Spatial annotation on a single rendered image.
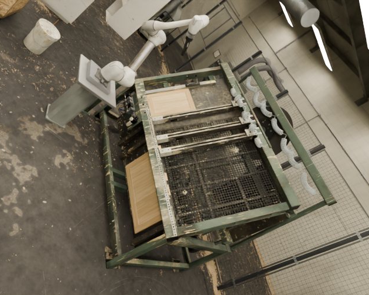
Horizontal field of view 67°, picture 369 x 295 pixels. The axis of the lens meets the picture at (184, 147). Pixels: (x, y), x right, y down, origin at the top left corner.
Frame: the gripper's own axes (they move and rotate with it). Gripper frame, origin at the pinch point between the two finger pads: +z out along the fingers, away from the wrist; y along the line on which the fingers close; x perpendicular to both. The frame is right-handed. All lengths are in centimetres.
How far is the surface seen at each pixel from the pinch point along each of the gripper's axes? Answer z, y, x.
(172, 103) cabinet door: 76, 1, -13
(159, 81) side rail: 84, 44, 5
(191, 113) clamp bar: 63, -21, -34
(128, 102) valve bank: 88, -6, 40
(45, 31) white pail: 73, 60, 154
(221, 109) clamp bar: 52, -12, -69
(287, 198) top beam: 29, -132, -121
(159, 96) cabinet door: 82, 13, 3
